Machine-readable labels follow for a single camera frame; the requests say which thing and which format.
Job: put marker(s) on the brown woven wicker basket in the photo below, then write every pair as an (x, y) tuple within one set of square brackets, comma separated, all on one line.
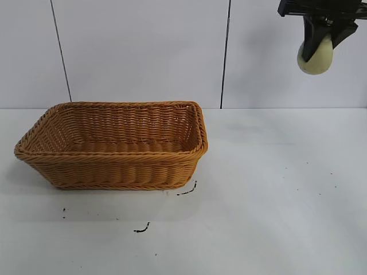
[(114, 169)]

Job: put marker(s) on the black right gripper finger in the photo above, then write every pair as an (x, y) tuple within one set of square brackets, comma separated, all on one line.
[(342, 31), (312, 34)]

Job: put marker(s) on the pale yellow egg yolk pastry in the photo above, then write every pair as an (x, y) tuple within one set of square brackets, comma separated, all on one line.
[(319, 57)]

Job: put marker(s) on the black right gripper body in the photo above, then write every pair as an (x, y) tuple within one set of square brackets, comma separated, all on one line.
[(315, 7)]

